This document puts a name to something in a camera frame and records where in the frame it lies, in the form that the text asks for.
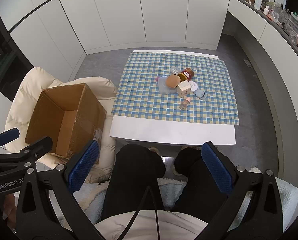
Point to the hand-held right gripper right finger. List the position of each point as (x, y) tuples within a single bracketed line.
[(217, 167)]

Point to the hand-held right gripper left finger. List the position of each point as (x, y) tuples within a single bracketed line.
[(84, 165)]

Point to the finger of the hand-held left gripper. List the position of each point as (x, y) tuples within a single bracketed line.
[(39, 146), (6, 135)]

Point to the brown cardboard box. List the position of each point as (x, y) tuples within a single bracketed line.
[(64, 122)]

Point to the small glass bottle pink cap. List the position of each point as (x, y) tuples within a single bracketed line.
[(185, 103)]

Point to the white round compact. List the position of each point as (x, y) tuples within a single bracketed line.
[(193, 86)]

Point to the cream square box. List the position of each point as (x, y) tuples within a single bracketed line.
[(183, 89)]

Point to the translucent plastic box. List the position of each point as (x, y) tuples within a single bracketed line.
[(164, 88)]

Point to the tan round sponge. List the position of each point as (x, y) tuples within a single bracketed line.
[(172, 81)]

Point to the red tin yellow lid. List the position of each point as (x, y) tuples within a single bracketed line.
[(187, 73)]

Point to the purple pink small tube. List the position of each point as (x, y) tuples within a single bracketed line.
[(160, 78)]

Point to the person's left hand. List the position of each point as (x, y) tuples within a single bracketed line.
[(10, 212)]

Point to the person's right leg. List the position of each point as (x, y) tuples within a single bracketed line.
[(191, 180)]

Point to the person's leg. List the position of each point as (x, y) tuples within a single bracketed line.
[(191, 180), (134, 175)]

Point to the cream padded chair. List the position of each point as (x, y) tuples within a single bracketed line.
[(24, 97)]

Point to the light blue fleece blanket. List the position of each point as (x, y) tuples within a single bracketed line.
[(174, 192)]

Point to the person's left leg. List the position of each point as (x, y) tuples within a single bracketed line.
[(134, 175)]

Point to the person's left beige slipper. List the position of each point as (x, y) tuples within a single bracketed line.
[(154, 151)]

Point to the black glass cabinet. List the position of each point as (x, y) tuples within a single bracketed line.
[(6, 60)]

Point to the person's cream jacket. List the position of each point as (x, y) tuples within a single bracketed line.
[(144, 225)]

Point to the blue yellow checked tablecloth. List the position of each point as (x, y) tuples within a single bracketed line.
[(144, 92)]

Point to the floor outlet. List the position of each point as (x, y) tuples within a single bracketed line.
[(247, 63)]

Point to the small white bottle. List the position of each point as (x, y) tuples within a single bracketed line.
[(266, 10)]

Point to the clear drawer organizer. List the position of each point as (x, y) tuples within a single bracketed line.
[(295, 22)]

